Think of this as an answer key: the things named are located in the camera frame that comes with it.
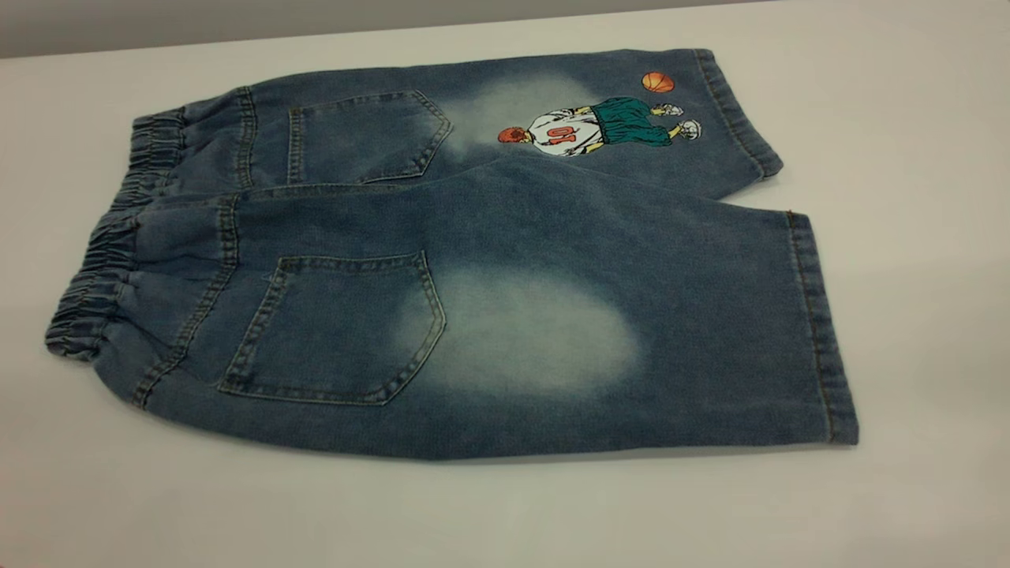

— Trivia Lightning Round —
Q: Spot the blue denim pants basketball print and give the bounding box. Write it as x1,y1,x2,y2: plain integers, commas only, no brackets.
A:
45,49,859,461

